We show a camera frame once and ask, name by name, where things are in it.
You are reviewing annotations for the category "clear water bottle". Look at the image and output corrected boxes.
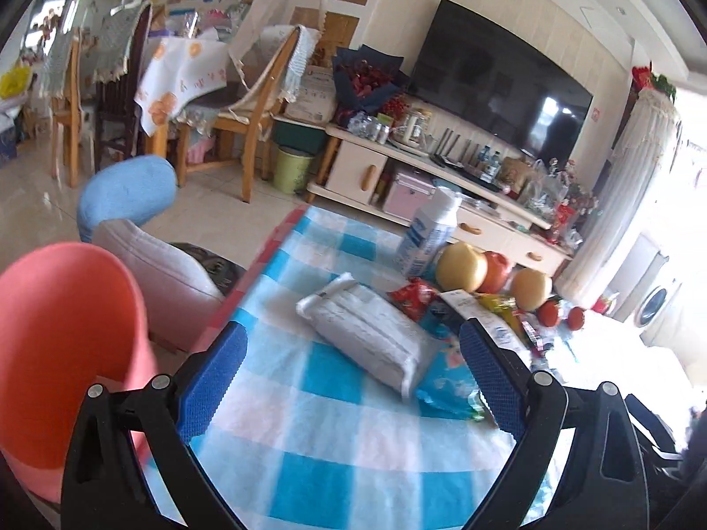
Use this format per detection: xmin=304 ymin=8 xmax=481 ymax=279
xmin=480 ymin=146 xmax=503 ymax=183

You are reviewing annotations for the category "red snack wrapper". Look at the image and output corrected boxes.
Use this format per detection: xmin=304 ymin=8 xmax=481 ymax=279
xmin=387 ymin=277 xmax=441 ymax=321

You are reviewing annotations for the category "white cushioned chair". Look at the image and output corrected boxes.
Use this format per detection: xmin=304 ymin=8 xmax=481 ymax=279
xmin=91 ymin=220 xmax=226 ymax=353

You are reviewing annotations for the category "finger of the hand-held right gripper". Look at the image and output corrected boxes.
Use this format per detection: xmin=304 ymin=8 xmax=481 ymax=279
xmin=627 ymin=394 xmax=679 ymax=456

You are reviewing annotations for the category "white paper receipt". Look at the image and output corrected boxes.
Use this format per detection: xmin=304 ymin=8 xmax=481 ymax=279
xmin=439 ymin=290 xmax=484 ymax=318

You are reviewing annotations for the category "red apple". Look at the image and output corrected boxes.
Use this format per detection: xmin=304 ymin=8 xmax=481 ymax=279
xmin=478 ymin=251 xmax=514 ymax=295

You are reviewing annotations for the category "large yellow apple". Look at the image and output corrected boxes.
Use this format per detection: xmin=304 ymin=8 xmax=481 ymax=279
xmin=435 ymin=242 xmax=489 ymax=292

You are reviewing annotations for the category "orange print table cover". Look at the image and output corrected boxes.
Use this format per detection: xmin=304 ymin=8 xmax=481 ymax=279
xmin=134 ymin=33 xmax=233 ymax=139

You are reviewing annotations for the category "lace covered air conditioner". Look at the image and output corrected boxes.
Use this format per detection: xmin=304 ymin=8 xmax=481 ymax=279
xmin=555 ymin=88 xmax=683 ymax=302

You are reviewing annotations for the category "red ornament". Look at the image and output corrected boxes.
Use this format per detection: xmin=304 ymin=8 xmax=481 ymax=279
xmin=632 ymin=65 xmax=677 ymax=103

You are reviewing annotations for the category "black flat television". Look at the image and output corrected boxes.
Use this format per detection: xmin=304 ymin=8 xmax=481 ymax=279
xmin=406 ymin=0 xmax=594 ymax=160

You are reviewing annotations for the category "green waste bin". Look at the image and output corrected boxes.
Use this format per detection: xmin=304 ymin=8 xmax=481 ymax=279
xmin=272 ymin=146 xmax=315 ymax=195

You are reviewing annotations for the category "dark patterned cushion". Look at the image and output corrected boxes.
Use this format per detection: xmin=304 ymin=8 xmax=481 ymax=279
xmin=171 ymin=243 xmax=247 ymax=296

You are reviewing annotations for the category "white washing machine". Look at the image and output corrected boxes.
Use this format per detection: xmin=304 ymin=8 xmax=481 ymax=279
xmin=613 ymin=235 xmax=686 ymax=343

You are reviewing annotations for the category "cream television cabinet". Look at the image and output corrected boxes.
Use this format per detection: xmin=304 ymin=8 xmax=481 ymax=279
xmin=306 ymin=121 xmax=575 ymax=277

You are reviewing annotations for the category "blue cartoon cow packet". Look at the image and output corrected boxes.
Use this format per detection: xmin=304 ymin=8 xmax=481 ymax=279
xmin=414 ymin=309 xmax=498 ymax=421

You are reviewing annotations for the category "glass kettle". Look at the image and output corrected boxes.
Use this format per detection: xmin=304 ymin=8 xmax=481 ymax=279
xmin=395 ymin=107 xmax=434 ymax=150

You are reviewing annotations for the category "white plastic bottle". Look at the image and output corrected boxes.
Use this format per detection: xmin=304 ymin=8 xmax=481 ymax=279
xmin=393 ymin=188 xmax=464 ymax=278

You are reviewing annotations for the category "small yellow apple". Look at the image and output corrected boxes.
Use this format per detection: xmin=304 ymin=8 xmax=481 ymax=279
xmin=509 ymin=268 xmax=553 ymax=311

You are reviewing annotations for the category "yellow plastic bag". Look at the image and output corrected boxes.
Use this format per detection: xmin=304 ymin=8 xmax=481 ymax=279
xmin=0 ymin=63 xmax=33 ymax=97

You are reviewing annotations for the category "silver snack packet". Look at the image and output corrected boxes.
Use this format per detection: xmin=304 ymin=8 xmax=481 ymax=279
xmin=296 ymin=272 xmax=443 ymax=398

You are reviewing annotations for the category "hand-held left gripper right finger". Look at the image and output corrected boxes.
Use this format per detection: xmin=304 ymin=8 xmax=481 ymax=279
xmin=458 ymin=317 xmax=650 ymax=530

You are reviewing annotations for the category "wooden chair with cushion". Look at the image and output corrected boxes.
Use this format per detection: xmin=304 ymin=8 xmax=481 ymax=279
xmin=213 ymin=25 xmax=321 ymax=203

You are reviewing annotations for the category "white cardboard box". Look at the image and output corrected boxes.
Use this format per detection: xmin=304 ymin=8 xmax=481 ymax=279
xmin=284 ymin=63 xmax=338 ymax=123

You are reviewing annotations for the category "yellow green wrapper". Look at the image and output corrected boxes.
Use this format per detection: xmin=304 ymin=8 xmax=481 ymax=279
xmin=478 ymin=294 xmax=523 ymax=335

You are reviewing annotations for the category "clear plastic bag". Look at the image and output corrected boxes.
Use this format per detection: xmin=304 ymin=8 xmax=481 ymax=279
xmin=519 ymin=160 xmax=581 ymax=227

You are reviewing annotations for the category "light wooden chair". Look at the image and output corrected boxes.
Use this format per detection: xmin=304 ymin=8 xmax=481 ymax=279
xmin=41 ymin=27 xmax=97 ymax=189

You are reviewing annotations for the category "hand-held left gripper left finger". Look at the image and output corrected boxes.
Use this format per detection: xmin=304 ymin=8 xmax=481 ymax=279
xmin=61 ymin=320 xmax=249 ymax=530

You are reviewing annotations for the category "blue round stool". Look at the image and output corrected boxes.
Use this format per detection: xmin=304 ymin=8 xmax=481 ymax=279
xmin=77 ymin=155 xmax=179 ymax=244

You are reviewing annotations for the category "pink metal case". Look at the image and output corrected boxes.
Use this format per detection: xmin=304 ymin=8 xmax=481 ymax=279
xmin=382 ymin=171 xmax=437 ymax=222

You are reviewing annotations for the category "green storage box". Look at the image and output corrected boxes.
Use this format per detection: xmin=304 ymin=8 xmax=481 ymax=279
xmin=273 ymin=120 xmax=328 ymax=154

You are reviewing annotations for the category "dark wrapped flower bouquet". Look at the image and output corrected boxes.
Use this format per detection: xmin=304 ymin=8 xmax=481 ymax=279
xmin=331 ymin=47 xmax=411 ymax=128

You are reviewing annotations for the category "dark wooden chair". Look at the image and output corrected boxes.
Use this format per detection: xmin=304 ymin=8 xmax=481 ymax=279
xmin=94 ymin=3 xmax=152 ymax=158

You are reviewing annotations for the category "pink plastic chair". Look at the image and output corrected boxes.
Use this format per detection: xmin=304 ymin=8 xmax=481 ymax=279
xmin=0 ymin=242 xmax=158 ymax=500

